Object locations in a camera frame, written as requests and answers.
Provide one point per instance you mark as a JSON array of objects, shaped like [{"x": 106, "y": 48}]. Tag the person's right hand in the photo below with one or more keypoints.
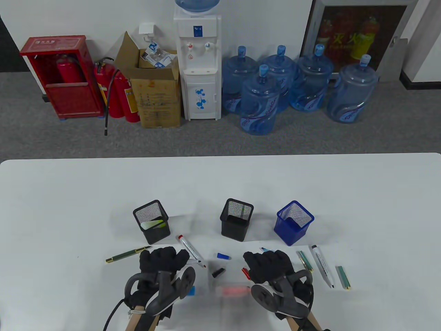
[{"x": 270, "y": 263}]

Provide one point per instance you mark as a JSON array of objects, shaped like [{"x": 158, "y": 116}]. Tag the person's left hand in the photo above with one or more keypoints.
[{"x": 162, "y": 262}]

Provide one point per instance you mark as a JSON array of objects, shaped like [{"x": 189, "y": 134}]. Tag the small red pen cap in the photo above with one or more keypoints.
[{"x": 244, "y": 272}]

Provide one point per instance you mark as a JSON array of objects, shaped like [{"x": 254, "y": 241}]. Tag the white red marker pen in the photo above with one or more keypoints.
[{"x": 187, "y": 246}]

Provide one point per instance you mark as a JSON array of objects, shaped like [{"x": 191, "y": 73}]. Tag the green gold pen cap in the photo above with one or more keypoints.
[
  {"x": 306, "y": 262},
  {"x": 343, "y": 277}
]

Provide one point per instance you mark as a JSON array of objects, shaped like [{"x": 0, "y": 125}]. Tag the yellow-green highlighter pen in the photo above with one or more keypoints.
[{"x": 153, "y": 224}]

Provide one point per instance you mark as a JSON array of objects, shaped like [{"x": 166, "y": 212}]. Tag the blue highlighter pen cap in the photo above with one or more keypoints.
[{"x": 192, "y": 291}]

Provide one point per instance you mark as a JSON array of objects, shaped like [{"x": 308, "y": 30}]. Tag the small blue pen cap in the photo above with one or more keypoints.
[{"x": 223, "y": 256}]

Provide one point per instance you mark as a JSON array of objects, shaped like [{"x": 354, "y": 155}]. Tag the white black marker pen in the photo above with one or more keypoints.
[{"x": 322, "y": 265}]

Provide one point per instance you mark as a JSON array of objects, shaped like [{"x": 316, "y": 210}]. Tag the small black pen cap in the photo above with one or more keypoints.
[{"x": 217, "y": 272}]

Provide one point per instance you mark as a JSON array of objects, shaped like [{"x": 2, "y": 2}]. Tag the person's left forearm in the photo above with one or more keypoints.
[{"x": 132, "y": 324}]

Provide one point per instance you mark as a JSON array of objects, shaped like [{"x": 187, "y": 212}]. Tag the person's right forearm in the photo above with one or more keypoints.
[{"x": 296, "y": 326}]

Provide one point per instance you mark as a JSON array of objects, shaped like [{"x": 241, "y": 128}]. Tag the blue highlighter pen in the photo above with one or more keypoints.
[{"x": 265, "y": 249}]

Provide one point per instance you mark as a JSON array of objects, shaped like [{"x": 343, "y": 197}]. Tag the black mesh pen holder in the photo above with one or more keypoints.
[
  {"x": 153, "y": 234},
  {"x": 234, "y": 229}
]

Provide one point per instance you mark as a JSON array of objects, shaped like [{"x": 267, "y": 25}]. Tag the green gold fountain pen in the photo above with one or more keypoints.
[{"x": 127, "y": 254}]

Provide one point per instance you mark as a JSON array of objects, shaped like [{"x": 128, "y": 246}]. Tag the blue mesh pen holder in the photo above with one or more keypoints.
[{"x": 289, "y": 232}]

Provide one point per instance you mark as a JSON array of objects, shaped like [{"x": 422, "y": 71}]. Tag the orange highlighter pen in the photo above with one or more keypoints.
[{"x": 234, "y": 291}]

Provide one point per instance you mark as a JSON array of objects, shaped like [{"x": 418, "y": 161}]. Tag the brown cardboard box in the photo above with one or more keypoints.
[{"x": 156, "y": 103}]

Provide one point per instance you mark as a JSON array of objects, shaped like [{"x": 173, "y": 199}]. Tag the blue water jug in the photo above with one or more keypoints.
[
  {"x": 311, "y": 79},
  {"x": 280, "y": 65},
  {"x": 237, "y": 72},
  {"x": 351, "y": 93},
  {"x": 258, "y": 103}
]

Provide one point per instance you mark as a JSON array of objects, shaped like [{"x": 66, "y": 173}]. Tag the red fire extinguisher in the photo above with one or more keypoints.
[
  {"x": 127, "y": 100},
  {"x": 70, "y": 70},
  {"x": 103, "y": 79}
]

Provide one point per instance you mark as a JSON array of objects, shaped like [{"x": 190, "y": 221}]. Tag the white water dispenser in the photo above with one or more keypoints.
[{"x": 200, "y": 100}]

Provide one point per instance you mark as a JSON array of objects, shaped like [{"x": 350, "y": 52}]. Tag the red fire extinguisher cabinet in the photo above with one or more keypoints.
[{"x": 74, "y": 100}]

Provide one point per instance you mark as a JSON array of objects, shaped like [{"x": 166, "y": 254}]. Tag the white blue packets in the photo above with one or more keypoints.
[{"x": 158, "y": 58}]

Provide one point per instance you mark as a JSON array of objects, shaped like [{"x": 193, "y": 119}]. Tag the grey metal cabinet door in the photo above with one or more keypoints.
[{"x": 392, "y": 60}]

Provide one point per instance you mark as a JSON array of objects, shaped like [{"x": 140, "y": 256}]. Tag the blue dispenser water bottle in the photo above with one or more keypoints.
[{"x": 196, "y": 4}]

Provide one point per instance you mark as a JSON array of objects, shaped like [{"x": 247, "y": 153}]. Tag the white wall socket box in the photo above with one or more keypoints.
[{"x": 146, "y": 28}]

